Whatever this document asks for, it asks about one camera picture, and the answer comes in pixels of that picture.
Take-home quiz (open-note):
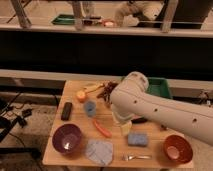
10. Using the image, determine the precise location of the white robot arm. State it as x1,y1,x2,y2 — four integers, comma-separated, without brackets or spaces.
110,71,213,146

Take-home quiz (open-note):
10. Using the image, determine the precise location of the blue sponge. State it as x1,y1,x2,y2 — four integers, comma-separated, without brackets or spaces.
128,133,148,146

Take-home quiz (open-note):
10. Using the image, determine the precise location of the orange carrot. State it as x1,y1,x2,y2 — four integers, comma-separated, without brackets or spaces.
92,119,112,138

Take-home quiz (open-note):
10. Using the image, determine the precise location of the silver fork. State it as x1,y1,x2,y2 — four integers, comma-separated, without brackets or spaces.
122,155,152,161

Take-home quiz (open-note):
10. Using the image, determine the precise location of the grey blue cloth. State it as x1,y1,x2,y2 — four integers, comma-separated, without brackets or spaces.
85,139,114,166

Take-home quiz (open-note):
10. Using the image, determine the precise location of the blue small cup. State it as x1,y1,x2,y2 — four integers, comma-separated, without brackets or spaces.
83,101,96,117

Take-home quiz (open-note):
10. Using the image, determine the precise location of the wooden table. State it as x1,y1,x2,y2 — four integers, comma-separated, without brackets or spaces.
43,81,194,169

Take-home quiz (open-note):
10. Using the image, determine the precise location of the brown dried item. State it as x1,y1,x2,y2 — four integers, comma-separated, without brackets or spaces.
97,82,117,101

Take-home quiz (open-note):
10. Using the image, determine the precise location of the green plastic tray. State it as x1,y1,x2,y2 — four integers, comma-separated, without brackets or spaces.
147,77,172,99

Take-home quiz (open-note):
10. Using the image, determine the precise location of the yellow banana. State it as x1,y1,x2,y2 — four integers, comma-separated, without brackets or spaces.
83,83,104,93

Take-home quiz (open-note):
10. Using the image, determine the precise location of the red orange bowl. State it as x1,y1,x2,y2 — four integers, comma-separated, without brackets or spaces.
163,135,193,164

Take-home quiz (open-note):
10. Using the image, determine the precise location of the purple bowl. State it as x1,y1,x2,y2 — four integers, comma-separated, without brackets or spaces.
52,124,82,155

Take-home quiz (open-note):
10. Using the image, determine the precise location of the black rectangular block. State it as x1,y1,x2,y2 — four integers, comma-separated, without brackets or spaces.
61,102,72,121

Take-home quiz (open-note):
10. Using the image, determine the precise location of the red bowl in background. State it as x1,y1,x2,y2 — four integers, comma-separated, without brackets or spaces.
103,21,115,27

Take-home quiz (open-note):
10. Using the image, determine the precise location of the green tray in background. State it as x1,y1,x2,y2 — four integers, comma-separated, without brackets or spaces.
51,14,75,25

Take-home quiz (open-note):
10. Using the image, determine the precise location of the black handled knife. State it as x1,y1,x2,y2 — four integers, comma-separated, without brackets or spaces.
132,117,148,124

